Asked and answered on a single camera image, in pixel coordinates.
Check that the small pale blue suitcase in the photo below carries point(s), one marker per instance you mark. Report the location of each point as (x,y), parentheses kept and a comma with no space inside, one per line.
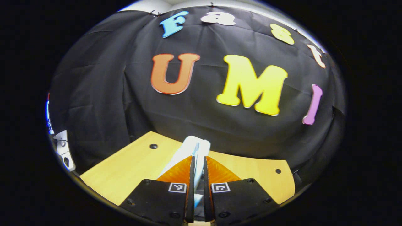
(188,147)

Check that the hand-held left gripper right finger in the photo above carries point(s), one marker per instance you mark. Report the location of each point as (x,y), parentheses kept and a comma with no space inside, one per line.
(206,194)

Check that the black backdrop cloth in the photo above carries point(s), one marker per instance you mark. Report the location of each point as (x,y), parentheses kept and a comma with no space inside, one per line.
(125,110)

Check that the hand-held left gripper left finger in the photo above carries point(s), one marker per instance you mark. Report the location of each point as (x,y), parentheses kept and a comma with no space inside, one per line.
(191,194)

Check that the white object with holes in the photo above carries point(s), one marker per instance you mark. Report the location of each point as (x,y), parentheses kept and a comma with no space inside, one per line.
(64,152)

